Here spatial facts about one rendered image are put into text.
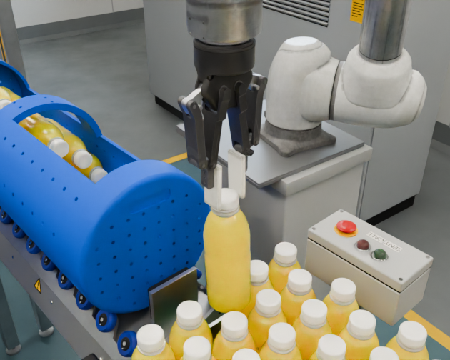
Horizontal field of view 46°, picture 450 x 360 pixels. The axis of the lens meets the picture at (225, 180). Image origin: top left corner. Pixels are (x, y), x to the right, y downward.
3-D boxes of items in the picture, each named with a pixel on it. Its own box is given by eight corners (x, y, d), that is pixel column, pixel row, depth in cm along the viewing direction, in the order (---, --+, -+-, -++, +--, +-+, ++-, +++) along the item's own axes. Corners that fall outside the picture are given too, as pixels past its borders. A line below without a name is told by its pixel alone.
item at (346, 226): (343, 221, 100) (344, 216, 99) (359, 230, 97) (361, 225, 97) (332, 229, 98) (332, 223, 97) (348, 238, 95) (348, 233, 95)
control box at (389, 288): (335, 248, 109) (341, 206, 103) (423, 299, 96) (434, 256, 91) (303, 269, 103) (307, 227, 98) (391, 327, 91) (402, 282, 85)
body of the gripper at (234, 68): (229, 22, 68) (229, 90, 73) (176, 36, 63) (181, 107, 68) (271, 35, 63) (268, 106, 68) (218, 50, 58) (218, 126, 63)
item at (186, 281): (191, 310, 104) (188, 261, 97) (198, 317, 102) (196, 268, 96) (148, 336, 98) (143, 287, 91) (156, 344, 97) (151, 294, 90)
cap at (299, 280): (283, 281, 88) (283, 273, 87) (301, 273, 90) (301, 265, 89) (297, 296, 85) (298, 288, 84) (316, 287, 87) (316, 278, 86)
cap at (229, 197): (241, 199, 77) (241, 189, 76) (235, 214, 74) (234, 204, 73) (216, 196, 78) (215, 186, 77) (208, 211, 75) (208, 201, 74)
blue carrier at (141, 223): (30, 133, 166) (15, 43, 151) (211, 274, 110) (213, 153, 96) (-67, 161, 149) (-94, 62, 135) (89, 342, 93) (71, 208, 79)
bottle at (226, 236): (255, 287, 88) (254, 193, 78) (245, 318, 82) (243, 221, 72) (214, 281, 89) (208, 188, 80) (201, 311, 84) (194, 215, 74)
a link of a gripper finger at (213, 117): (233, 88, 65) (224, 88, 64) (219, 171, 69) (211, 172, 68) (212, 79, 67) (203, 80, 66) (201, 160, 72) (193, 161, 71)
